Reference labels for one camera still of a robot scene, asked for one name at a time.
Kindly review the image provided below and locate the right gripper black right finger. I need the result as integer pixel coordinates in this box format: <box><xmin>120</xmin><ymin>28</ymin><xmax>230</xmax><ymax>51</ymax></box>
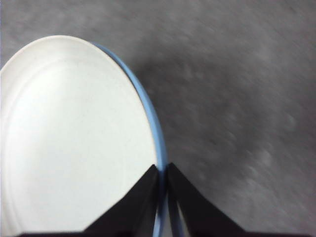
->
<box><xmin>166</xmin><ymin>162</ymin><xmax>311</xmax><ymax>237</ymax></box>

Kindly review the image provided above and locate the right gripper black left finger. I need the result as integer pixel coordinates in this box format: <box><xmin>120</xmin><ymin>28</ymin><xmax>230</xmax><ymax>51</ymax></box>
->
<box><xmin>21</xmin><ymin>164</ymin><xmax>159</xmax><ymax>237</ymax></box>

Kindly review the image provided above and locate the blue round plate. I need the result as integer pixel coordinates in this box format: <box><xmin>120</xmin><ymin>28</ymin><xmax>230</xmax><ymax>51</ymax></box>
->
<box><xmin>92</xmin><ymin>41</ymin><xmax>185</xmax><ymax>237</ymax></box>

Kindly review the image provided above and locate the white round plate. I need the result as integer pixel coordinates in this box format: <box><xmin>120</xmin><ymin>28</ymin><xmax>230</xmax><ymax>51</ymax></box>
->
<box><xmin>0</xmin><ymin>35</ymin><xmax>161</xmax><ymax>234</ymax></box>

